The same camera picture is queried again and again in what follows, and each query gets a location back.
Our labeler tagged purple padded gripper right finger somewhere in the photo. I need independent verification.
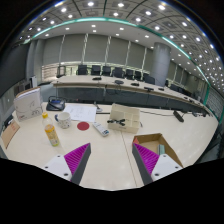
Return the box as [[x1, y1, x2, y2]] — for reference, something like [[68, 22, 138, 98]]
[[132, 143, 182, 185]]

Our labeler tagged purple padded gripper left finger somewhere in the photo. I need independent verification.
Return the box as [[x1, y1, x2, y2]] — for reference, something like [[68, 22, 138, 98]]
[[43, 143, 91, 185]]

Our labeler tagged open cardboard box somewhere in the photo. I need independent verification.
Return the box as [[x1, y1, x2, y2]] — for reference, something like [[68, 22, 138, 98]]
[[133, 133, 182, 166]]

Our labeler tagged red round coaster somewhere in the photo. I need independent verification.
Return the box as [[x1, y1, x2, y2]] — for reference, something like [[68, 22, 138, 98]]
[[77, 122, 90, 131]]

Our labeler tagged plastic bottle yellow label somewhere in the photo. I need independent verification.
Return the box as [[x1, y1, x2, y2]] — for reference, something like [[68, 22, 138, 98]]
[[42, 112, 59, 147]]

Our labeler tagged white remote control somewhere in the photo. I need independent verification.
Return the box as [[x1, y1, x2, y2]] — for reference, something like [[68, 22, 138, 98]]
[[93, 122, 109, 137]]

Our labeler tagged white ceramic mug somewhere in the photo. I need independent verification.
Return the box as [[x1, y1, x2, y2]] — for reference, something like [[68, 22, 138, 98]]
[[55, 112, 71, 129]]

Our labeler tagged white paper sheet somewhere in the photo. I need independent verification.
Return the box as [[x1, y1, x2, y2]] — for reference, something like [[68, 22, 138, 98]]
[[64, 105, 96, 122]]

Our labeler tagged black table microphone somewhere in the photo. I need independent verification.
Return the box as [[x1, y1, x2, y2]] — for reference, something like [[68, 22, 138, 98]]
[[173, 110, 184, 123]]

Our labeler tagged black desk telephone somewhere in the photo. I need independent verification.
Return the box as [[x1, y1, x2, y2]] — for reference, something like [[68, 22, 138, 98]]
[[46, 96, 65, 111]]

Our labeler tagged brown envelope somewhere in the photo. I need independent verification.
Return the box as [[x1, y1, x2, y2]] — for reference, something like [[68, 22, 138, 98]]
[[1, 121, 20, 147]]

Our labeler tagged white paper bag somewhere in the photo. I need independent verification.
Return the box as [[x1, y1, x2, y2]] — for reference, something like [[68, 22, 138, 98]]
[[14, 87, 43, 121]]

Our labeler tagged long curved conference desk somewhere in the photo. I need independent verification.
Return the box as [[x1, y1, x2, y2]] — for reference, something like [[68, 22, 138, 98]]
[[52, 75, 210, 114]]

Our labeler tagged black office chair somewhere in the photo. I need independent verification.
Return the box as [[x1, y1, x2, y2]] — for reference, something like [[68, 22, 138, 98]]
[[125, 69, 134, 80], [113, 67, 124, 78], [77, 65, 88, 75], [91, 65, 101, 75], [102, 66, 111, 76]]

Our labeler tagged grey round pillar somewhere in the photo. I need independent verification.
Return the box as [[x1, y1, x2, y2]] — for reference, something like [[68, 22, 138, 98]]
[[150, 42, 171, 87]]

